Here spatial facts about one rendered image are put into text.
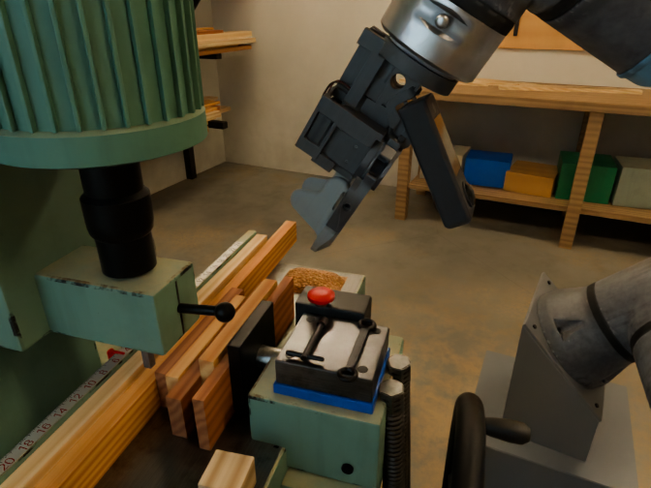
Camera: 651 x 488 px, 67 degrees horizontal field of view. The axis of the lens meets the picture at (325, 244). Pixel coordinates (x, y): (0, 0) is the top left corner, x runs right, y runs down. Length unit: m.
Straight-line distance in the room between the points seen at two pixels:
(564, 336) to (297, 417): 0.59
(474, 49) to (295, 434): 0.38
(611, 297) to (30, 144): 0.85
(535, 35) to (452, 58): 3.18
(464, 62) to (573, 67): 3.21
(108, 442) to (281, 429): 0.17
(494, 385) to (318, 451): 0.71
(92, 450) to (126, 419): 0.05
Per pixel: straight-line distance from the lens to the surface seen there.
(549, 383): 0.99
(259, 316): 0.55
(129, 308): 0.49
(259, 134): 4.38
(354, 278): 0.81
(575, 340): 0.96
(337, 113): 0.42
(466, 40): 0.40
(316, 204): 0.47
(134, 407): 0.56
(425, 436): 1.80
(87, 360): 0.79
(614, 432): 1.18
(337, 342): 0.50
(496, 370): 1.22
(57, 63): 0.38
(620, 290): 0.95
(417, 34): 0.39
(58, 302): 0.55
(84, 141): 0.39
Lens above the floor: 1.31
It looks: 26 degrees down
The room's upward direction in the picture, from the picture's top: straight up
